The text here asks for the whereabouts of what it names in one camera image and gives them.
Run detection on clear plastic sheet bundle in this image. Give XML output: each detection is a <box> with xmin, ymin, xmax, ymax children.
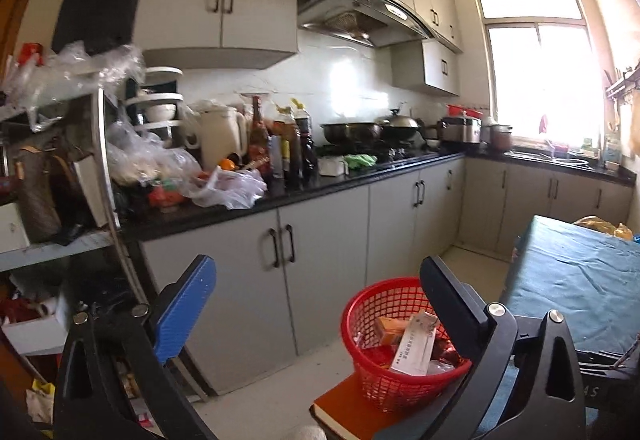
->
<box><xmin>7</xmin><ymin>41</ymin><xmax>146</xmax><ymax>131</ymax></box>

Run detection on brown handbag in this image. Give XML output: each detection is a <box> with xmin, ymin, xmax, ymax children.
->
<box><xmin>10</xmin><ymin>145</ymin><xmax>83</xmax><ymax>243</ymax></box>

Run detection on kitchen window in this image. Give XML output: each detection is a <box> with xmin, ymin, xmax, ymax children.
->
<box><xmin>470</xmin><ymin>0</ymin><xmax>608</xmax><ymax>151</ymax></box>

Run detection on small white carton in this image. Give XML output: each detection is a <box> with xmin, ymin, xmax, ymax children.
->
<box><xmin>390</xmin><ymin>311</ymin><xmax>441</xmax><ymax>377</ymax></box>

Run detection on black kitchen countertop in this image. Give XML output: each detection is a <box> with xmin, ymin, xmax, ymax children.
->
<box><xmin>120</xmin><ymin>147</ymin><xmax>636</xmax><ymax>243</ymax></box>

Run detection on red plastic basket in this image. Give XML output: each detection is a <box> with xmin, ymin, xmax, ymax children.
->
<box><xmin>341</xmin><ymin>276</ymin><xmax>473</xmax><ymax>413</ymax></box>

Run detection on steel range hood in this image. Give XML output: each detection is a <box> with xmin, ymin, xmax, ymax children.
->
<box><xmin>297</xmin><ymin>0</ymin><xmax>436</xmax><ymax>48</ymax></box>

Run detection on white square container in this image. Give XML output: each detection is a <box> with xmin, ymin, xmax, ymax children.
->
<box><xmin>318</xmin><ymin>156</ymin><xmax>349</xmax><ymax>177</ymax></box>

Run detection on orange carton box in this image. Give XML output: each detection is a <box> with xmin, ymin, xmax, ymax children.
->
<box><xmin>375</xmin><ymin>316</ymin><xmax>418</xmax><ymax>347</ymax></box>

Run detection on brown sauce bottle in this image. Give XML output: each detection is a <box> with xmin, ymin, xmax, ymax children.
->
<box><xmin>248</xmin><ymin>96</ymin><xmax>273</xmax><ymax>181</ymax></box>

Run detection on brown hardcover book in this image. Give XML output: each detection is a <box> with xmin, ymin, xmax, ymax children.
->
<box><xmin>310</xmin><ymin>372</ymin><xmax>481</xmax><ymax>440</ymax></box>

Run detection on black wok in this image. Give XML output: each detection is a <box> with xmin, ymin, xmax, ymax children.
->
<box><xmin>375</xmin><ymin>108</ymin><xmax>426</xmax><ymax>141</ymax></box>

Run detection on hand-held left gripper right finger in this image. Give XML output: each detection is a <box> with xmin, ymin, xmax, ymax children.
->
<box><xmin>419</xmin><ymin>255</ymin><xmax>587</xmax><ymax>440</ymax></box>

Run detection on yellow plastic bag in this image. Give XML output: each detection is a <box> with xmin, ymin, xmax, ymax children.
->
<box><xmin>572</xmin><ymin>215</ymin><xmax>633</xmax><ymax>241</ymax></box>

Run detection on white drawer box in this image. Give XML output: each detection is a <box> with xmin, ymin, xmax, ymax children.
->
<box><xmin>0</xmin><ymin>310</ymin><xmax>71</xmax><ymax>356</ymax></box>

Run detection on white red plastic bag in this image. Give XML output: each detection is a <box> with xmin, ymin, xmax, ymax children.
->
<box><xmin>187</xmin><ymin>167</ymin><xmax>268</xmax><ymax>211</ymax></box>

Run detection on white electric kettle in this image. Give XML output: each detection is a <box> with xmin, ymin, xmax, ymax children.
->
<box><xmin>182</xmin><ymin>104</ymin><xmax>248</xmax><ymax>171</ymax></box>

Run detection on dark soy sauce bottle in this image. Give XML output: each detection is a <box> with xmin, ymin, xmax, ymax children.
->
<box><xmin>295</xmin><ymin>107</ymin><xmax>318</xmax><ymax>178</ymax></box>

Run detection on yellow cap bottle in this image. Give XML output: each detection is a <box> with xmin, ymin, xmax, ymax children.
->
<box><xmin>272</xmin><ymin>112</ymin><xmax>301</xmax><ymax>181</ymax></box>

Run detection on brown pot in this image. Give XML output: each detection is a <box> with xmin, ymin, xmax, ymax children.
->
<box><xmin>490</xmin><ymin>124</ymin><xmax>513</xmax><ymax>151</ymax></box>

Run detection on grey lower kitchen cabinets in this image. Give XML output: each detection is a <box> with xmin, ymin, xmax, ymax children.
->
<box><xmin>137</xmin><ymin>155</ymin><xmax>636</xmax><ymax>396</ymax></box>

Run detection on dark cooking pan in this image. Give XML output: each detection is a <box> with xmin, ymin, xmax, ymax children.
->
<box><xmin>320</xmin><ymin>122</ymin><xmax>383</xmax><ymax>145</ymax></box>

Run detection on red can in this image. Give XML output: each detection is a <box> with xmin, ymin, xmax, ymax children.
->
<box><xmin>20</xmin><ymin>42</ymin><xmax>46</xmax><ymax>65</ymax></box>

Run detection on grey upper kitchen cabinets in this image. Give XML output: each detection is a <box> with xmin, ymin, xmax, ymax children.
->
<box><xmin>135</xmin><ymin>0</ymin><xmax>466</xmax><ymax>98</ymax></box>

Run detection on steel rice cooker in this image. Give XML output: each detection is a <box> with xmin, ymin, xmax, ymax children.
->
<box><xmin>439</xmin><ymin>116</ymin><xmax>483</xmax><ymax>145</ymax></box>

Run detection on blue tablecloth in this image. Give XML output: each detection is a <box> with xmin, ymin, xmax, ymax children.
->
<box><xmin>475</xmin><ymin>215</ymin><xmax>640</xmax><ymax>440</ymax></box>

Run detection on gas stove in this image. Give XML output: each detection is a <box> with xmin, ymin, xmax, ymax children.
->
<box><xmin>320</xmin><ymin>145</ymin><xmax>436</xmax><ymax>165</ymax></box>

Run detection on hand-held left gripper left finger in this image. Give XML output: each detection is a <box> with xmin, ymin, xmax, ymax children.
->
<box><xmin>52</xmin><ymin>254</ymin><xmax>218</xmax><ymax>440</ymax></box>

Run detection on metal shelf rack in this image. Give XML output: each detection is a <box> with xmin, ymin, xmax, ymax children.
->
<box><xmin>0</xmin><ymin>84</ymin><xmax>211</xmax><ymax>401</ymax></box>

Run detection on grey kitchen cabinets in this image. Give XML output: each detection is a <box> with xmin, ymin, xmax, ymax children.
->
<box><xmin>137</xmin><ymin>155</ymin><xmax>636</xmax><ymax>396</ymax></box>
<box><xmin>135</xmin><ymin>0</ymin><xmax>466</xmax><ymax>98</ymax></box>

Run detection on clear crumpled plastic bags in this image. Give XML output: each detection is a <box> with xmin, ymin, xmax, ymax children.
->
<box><xmin>105</xmin><ymin>120</ymin><xmax>201</xmax><ymax>185</ymax></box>

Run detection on white tiered dish rack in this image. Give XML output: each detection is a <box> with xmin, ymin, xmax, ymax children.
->
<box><xmin>125</xmin><ymin>66</ymin><xmax>185</xmax><ymax>145</ymax></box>

